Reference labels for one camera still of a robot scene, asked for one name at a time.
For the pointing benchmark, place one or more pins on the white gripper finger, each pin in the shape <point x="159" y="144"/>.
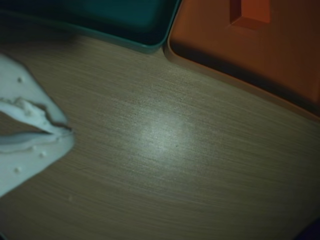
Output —
<point x="25" y="95"/>
<point x="25" y="162"/>

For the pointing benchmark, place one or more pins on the orange-red cube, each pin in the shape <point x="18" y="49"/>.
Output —
<point x="255" y="12"/>

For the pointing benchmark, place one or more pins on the teal plastic box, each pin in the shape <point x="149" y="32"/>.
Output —
<point x="112" y="15"/>

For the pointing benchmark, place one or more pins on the orange plastic box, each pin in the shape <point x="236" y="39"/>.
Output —
<point x="287" y="50"/>

